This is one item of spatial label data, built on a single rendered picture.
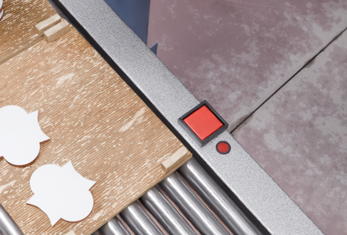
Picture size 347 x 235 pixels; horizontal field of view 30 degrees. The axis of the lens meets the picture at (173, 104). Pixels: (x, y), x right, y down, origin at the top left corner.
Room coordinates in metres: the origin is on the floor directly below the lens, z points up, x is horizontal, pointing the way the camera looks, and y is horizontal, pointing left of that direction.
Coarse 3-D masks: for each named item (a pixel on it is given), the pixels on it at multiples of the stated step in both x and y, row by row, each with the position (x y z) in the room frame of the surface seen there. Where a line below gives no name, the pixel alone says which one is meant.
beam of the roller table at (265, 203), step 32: (64, 0) 0.92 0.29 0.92; (96, 0) 0.93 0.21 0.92; (96, 32) 0.84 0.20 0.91; (128, 32) 0.86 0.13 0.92; (128, 64) 0.77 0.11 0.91; (160, 64) 0.79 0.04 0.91; (160, 96) 0.71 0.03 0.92; (192, 96) 0.72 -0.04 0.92; (224, 160) 0.58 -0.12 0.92; (256, 192) 0.52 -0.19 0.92; (256, 224) 0.47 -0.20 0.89; (288, 224) 0.47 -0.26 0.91
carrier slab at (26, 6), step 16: (16, 0) 0.88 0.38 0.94; (32, 0) 0.89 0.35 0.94; (16, 16) 0.84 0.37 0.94; (32, 16) 0.84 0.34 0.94; (48, 16) 0.85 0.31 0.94; (0, 32) 0.79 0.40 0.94; (16, 32) 0.79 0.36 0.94; (32, 32) 0.80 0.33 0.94; (0, 48) 0.75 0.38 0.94; (16, 48) 0.75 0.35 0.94; (0, 64) 0.72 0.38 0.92
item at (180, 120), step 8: (200, 104) 0.69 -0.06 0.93; (208, 104) 0.70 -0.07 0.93; (192, 112) 0.67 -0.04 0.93; (216, 112) 0.68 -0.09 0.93; (224, 120) 0.66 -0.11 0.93; (184, 128) 0.63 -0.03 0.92; (224, 128) 0.65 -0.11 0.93; (192, 136) 0.62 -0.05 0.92; (216, 136) 0.63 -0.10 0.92; (200, 144) 0.60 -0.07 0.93
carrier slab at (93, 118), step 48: (48, 48) 0.77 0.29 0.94; (0, 96) 0.63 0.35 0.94; (48, 96) 0.65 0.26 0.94; (96, 96) 0.67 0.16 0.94; (48, 144) 0.54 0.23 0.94; (96, 144) 0.56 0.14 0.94; (144, 144) 0.58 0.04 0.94; (0, 192) 0.43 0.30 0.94; (96, 192) 0.46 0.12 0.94; (144, 192) 0.48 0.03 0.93
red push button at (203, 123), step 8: (200, 112) 0.68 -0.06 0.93; (208, 112) 0.68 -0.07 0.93; (184, 120) 0.65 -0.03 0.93; (192, 120) 0.65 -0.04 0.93; (200, 120) 0.66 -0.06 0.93; (208, 120) 0.66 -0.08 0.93; (216, 120) 0.66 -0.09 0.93; (192, 128) 0.63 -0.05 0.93; (200, 128) 0.64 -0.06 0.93; (208, 128) 0.64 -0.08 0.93; (216, 128) 0.64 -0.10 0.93; (200, 136) 0.62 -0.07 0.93; (208, 136) 0.62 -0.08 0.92
